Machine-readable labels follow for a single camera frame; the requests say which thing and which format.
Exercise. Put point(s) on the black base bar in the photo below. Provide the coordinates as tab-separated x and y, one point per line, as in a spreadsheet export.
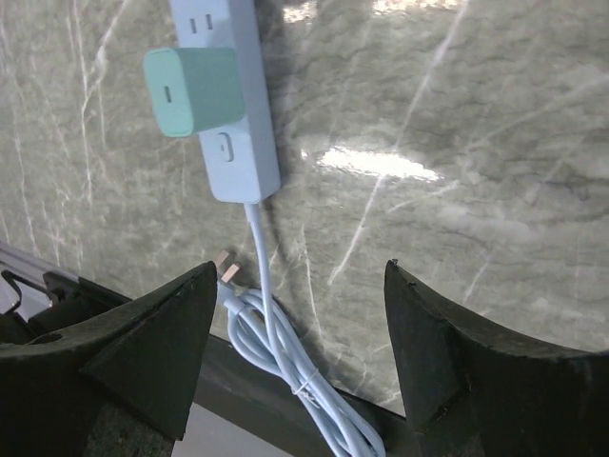
244	395

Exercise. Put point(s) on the blue long power strip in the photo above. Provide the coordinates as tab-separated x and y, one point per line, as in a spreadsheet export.
241	158

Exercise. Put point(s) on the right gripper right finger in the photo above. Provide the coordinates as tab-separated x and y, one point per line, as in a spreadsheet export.
472	387

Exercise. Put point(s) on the green charger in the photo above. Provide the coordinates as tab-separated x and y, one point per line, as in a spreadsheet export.
194	89

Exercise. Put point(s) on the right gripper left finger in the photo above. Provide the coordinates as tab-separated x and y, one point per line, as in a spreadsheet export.
119	383

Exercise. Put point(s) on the aluminium rail frame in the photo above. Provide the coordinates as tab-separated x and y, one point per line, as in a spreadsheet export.
26	286

